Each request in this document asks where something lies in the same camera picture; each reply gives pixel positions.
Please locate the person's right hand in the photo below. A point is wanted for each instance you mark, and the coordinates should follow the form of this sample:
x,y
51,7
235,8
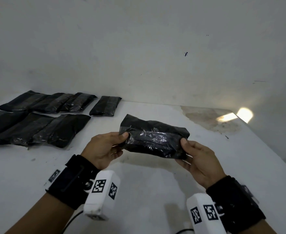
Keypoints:
x,y
203,163

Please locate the person's left hand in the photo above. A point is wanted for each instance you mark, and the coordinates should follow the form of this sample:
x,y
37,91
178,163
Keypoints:
x,y
101,151

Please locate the row of black plastic packets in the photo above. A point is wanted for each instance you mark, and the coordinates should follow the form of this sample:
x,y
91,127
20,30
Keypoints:
x,y
155,126

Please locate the crinkled black plastic bag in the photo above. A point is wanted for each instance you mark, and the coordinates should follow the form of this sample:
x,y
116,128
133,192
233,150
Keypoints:
x,y
50,103

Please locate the glossy black plastic bag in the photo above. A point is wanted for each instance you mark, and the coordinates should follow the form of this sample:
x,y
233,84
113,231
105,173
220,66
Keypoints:
x,y
23,129

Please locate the black left wristband with markers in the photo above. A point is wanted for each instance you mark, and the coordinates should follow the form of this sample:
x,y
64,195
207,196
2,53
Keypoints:
x,y
72,180

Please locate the black wristband with markers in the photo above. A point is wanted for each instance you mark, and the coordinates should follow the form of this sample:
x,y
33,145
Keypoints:
x,y
237,202
72,180

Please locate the black right wristband with markers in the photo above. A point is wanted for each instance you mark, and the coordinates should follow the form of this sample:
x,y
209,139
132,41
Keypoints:
x,y
237,202

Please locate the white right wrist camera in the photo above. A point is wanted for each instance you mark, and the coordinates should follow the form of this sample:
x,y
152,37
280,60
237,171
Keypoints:
x,y
199,199

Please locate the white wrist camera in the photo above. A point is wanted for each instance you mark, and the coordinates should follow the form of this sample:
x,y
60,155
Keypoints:
x,y
199,199
99,202

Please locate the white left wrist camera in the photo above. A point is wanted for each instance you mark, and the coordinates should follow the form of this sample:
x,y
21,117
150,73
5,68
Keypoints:
x,y
99,202

